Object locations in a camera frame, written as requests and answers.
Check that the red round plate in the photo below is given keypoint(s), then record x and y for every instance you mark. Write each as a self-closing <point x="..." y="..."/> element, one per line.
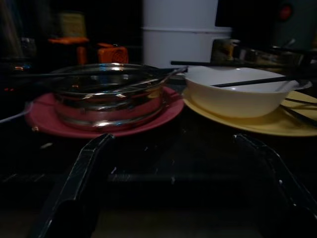
<point x="171" y="109"/>

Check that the shiny steel pot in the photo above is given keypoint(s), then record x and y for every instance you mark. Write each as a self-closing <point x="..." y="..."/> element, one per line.
<point x="260" y="55"/>

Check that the grey appliance with red knob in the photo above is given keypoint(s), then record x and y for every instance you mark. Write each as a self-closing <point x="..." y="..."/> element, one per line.
<point x="294" y="22"/>

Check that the black chopstick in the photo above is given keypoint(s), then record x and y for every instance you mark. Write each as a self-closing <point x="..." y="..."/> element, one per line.
<point x="198" y="63"/>
<point x="298" y="115"/>
<point x="250" y="82"/>
<point x="301" y="101"/>

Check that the yellow-green packet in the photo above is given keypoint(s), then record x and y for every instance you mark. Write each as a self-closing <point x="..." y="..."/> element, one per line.
<point x="71" y="24"/>

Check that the stainless steel bowl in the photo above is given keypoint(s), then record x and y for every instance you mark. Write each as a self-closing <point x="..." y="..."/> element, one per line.
<point x="109" y="99"/>

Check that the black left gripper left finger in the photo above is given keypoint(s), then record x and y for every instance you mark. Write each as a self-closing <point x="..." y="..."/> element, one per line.
<point x="79" y="178"/>

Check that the yellow round plate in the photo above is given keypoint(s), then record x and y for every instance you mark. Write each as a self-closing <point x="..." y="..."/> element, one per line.
<point x="277" y="122"/>

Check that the orange box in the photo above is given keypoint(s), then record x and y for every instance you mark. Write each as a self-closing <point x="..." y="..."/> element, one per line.
<point x="113" y="54"/>

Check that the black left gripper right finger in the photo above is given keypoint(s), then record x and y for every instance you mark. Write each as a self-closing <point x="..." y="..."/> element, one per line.
<point x="280" y="178"/>

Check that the white cylindrical appliance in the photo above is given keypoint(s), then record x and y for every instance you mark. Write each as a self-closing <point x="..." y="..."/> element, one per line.
<point x="178" y="44"/>

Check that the white ceramic bowl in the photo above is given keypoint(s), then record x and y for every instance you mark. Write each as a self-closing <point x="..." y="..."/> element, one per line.
<point x="237" y="101"/>

